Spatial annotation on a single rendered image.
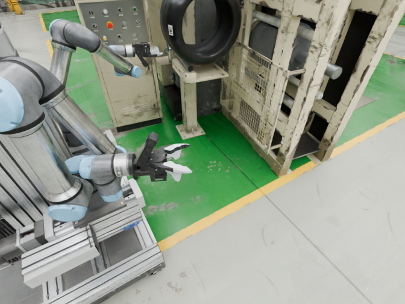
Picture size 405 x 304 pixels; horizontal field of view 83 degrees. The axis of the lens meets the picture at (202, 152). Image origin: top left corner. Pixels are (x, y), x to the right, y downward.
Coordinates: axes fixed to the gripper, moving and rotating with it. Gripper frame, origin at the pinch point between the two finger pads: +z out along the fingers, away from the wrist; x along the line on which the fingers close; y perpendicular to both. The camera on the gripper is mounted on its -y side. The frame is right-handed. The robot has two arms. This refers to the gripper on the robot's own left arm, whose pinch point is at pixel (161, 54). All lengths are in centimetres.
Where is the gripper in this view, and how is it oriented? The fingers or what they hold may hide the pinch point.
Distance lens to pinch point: 181.4
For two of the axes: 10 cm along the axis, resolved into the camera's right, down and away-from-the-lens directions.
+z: 9.2, -1.6, 3.6
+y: 1.1, -7.7, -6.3
